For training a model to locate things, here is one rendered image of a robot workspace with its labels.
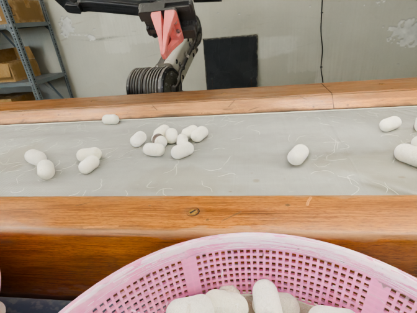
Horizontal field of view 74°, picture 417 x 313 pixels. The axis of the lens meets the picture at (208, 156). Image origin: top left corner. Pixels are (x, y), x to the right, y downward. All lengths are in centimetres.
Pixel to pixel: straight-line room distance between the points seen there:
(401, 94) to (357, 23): 192
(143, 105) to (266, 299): 47
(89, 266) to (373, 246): 24
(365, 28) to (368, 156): 216
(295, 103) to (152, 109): 28
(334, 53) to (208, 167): 221
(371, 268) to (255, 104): 40
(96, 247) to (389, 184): 30
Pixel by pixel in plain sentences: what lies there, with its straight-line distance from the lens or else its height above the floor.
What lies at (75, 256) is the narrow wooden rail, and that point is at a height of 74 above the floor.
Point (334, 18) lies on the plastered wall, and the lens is 248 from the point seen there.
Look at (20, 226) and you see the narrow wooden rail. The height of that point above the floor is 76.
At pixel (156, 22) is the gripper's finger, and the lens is 55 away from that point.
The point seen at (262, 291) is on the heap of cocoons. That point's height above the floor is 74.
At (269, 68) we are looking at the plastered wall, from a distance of 247.
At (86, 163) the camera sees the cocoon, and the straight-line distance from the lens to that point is 40.
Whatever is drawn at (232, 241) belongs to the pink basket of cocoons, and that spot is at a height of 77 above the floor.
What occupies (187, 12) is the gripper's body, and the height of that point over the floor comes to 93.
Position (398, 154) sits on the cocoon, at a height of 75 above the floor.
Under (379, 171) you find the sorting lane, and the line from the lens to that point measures 37.
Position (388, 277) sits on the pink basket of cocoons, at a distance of 21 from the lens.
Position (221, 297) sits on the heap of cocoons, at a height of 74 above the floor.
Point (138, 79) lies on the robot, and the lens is 86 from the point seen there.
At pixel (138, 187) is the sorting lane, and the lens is 35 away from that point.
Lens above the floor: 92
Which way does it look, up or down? 27 degrees down
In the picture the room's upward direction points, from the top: 6 degrees counter-clockwise
